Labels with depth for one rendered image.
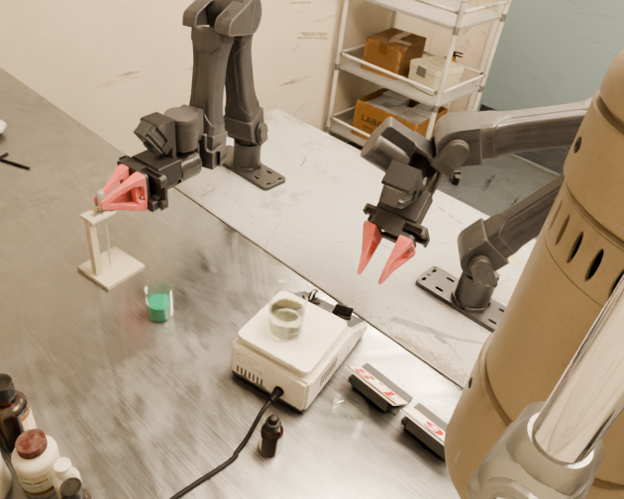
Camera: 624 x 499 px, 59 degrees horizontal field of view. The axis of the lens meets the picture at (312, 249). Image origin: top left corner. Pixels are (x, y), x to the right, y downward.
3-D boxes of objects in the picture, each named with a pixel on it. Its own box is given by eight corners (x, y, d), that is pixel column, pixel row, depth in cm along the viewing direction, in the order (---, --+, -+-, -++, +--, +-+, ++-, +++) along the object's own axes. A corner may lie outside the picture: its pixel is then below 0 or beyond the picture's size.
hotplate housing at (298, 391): (299, 300, 96) (304, 265, 92) (366, 334, 92) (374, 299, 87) (219, 383, 81) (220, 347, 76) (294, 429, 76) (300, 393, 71)
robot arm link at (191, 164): (177, 156, 94) (206, 144, 99) (154, 145, 96) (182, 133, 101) (178, 191, 98) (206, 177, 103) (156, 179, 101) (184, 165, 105)
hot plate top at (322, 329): (281, 292, 86) (282, 287, 85) (349, 326, 82) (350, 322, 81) (234, 338, 77) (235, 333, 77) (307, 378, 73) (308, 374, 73)
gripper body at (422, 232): (422, 239, 80) (444, 194, 81) (360, 212, 83) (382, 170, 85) (425, 251, 86) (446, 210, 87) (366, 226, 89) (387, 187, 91)
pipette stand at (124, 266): (115, 249, 102) (107, 189, 94) (145, 268, 98) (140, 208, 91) (77, 269, 96) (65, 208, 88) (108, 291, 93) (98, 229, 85)
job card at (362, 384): (366, 363, 87) (370, 346, 84) (412, 399, 82) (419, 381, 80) (341, 384, 83) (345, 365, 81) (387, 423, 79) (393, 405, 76)
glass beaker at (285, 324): (299, 316, 82) (304, 275, 77) (307, 344, 77) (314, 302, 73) (259, 320, 80) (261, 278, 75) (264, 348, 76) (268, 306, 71)
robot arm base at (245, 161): (267, 160, 118) (290, 150, 122) (207, 125, 128) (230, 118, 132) (264, 191, 123) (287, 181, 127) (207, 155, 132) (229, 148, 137)
